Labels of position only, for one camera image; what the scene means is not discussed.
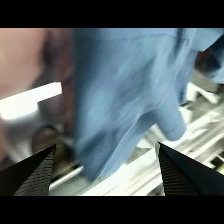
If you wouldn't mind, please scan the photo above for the blue shirt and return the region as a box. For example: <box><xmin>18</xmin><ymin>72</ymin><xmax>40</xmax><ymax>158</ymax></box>
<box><xmin>72</xmin><ymin>28</ymin><xmax>224</xmax><ymax>182</ymax></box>

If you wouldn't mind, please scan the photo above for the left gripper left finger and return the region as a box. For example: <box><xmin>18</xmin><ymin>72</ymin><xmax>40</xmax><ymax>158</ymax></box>
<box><xmin>0</xmin><ymin>143</ymin><xmax>56</xmax><ymax>197</ymax></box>

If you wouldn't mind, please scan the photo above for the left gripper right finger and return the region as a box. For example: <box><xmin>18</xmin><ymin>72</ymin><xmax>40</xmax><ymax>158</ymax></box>
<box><xmin>157</xmin><ymin>141</ymin><xmax>224</xmax><ymax>197</ymax></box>

